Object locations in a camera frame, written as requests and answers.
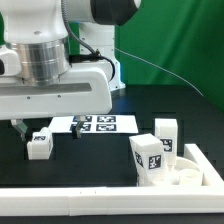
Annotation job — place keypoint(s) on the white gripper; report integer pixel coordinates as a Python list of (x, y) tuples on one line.
[(83, 90)]

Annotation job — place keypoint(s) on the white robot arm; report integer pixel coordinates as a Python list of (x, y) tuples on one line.
[(57, 58)]

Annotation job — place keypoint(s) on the white marker sheet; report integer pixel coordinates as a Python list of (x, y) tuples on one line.
[(96, 124)]

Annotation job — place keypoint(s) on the white L-shaped barrier wall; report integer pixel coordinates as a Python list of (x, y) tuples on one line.
[(207, 198)]

